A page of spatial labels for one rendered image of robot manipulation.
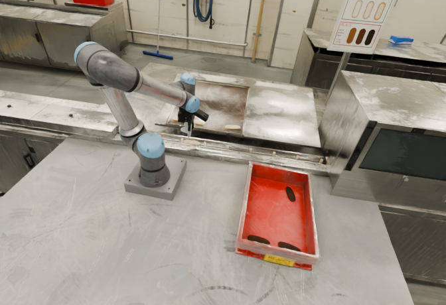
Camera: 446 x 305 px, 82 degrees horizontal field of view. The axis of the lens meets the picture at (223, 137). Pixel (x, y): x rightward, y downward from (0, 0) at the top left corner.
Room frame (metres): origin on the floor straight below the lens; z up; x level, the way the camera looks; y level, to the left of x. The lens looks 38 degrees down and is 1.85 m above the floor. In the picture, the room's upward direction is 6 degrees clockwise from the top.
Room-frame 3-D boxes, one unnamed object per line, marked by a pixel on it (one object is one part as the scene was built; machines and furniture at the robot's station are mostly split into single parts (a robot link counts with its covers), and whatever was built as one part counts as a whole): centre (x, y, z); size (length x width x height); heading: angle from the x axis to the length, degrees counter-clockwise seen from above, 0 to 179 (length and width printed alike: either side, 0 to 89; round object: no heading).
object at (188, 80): (1.19, 0.21, 1.23); 0.09 x 0.08 x 0.11; 138
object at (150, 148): (0.87, 0.33, 1.05); 0.13 x 0.12 x 0.14; 48
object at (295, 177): (0.75, -0.28, 0.87); 0.49 x 0.34 x 0.10; 172
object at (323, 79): (3.20, -1.87, 0.51); 1.93 x 1.05 x 1.02; 86
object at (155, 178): (0.87, 0.32, 0.93); 0.15 x 0.15 x 0.10
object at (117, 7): (4.40, 2.26, 0.44); 0.70 x 0.55 x 0.87; 86
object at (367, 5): (1.86, -0.84, 1.50); 0.33 x 0.01 x 0.45; 91
